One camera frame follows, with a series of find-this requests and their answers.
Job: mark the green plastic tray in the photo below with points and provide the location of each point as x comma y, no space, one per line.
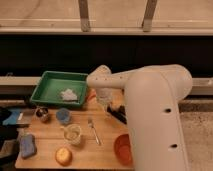
53,83

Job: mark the blue sponge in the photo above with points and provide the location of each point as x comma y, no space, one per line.
27,146

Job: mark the blue plastic cup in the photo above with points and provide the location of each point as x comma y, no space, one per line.
63,116

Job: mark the metal fork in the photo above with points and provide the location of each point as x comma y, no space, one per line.
91,125

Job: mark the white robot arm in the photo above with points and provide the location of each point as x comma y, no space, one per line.
151,96

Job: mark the black brush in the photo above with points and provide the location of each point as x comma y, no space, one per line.
118,113

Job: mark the white crumpled cloth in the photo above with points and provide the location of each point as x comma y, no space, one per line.
68,95

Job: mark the clear glass measuring cup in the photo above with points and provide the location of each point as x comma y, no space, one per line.
72,134

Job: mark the wooden cutting board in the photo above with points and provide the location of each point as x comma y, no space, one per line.
95,150

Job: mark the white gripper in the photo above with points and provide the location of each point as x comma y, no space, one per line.
105,97

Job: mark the orange plastic bowl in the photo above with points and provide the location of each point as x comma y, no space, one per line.
122,150

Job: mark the yellow round bread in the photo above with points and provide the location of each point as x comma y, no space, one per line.
63,156

